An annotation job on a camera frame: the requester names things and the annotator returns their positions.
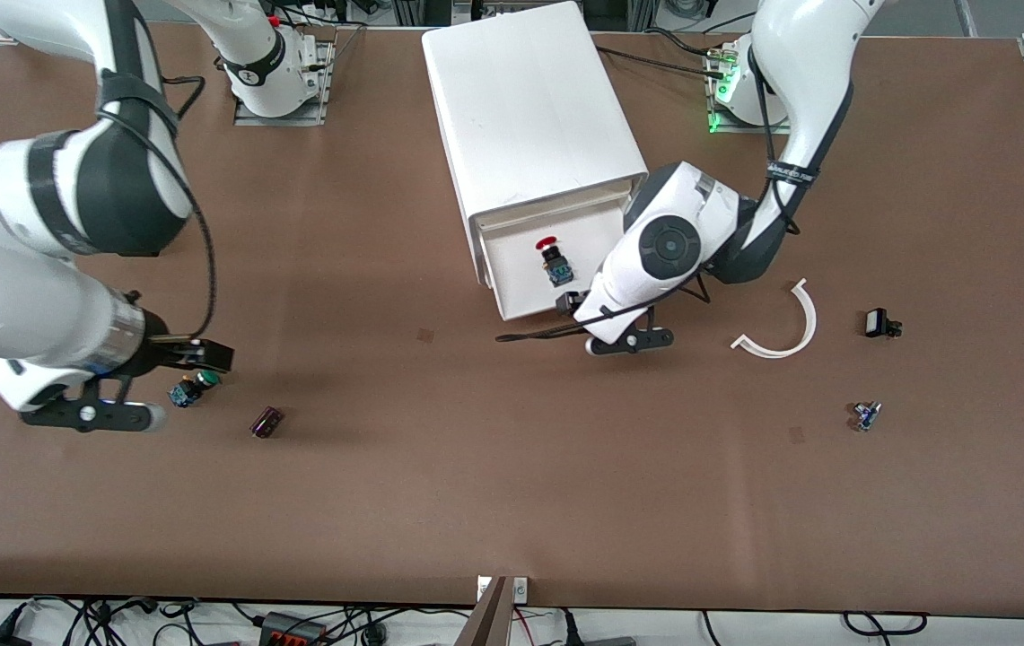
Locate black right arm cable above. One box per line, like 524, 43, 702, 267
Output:
97, 74, 218, 343

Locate white plastic drawer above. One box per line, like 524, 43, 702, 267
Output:
473, 178, 635, 227
479, 196, 632, 322

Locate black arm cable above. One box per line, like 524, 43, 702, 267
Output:
97, 74, 218, 343
494, 45, 855, 345

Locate tangled black floor cables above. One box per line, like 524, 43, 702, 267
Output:
0, 596, 477, 646

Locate black power strip red switches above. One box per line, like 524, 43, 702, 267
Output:
258, 611, 330, 646

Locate brown angled beam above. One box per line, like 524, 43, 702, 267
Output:
453, 576, 513, 646

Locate green push button switch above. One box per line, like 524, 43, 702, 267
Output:
167, 368, 223, 410

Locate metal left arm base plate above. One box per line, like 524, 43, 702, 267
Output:
707, 49, 791, 136

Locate white table edge bracket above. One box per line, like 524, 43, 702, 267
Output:
476, 576, 530, 604

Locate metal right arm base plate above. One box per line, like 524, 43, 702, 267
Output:
233, 38, 338, 127

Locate red push button switch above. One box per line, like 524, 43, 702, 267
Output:
535, 235, 576, 289

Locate white drawer cabinet shell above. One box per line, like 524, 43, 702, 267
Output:
422, 0, 651, 290

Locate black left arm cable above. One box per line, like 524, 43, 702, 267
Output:
494, 45, 855, 345

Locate black looped floor cable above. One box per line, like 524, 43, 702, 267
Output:
841, 611, 929, 639

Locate black cable on table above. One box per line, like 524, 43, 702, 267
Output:
597, 27, 737, 83

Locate white curved plastic strip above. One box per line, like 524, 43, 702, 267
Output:
731, 278, 819, 361

